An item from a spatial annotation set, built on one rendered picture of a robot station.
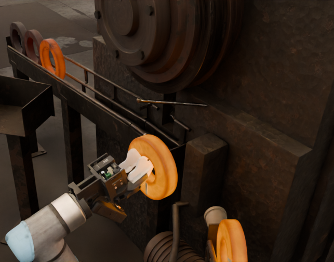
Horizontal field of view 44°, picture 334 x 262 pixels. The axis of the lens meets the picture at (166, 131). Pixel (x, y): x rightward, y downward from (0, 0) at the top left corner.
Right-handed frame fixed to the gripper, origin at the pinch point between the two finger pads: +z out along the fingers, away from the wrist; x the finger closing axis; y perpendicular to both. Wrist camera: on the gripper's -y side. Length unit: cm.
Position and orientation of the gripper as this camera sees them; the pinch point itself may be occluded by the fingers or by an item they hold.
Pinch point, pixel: (151, 160)
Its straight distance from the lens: 97.2
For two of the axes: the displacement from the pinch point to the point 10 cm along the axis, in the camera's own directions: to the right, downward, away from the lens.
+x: -6.3, -4.6, 6.2
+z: 7.6, -5.2, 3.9
